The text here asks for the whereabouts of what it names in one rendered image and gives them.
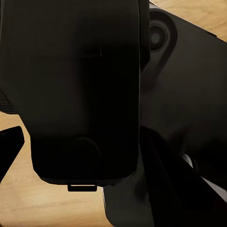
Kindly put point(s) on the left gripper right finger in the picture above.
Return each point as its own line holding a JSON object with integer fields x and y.
{"x": 179, "y": 196}

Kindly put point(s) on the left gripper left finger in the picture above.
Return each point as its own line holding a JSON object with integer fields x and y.
{"x": 11, "y": 142}

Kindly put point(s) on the digital camera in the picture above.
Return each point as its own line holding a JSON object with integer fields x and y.
{"x": 71, "y": 70}

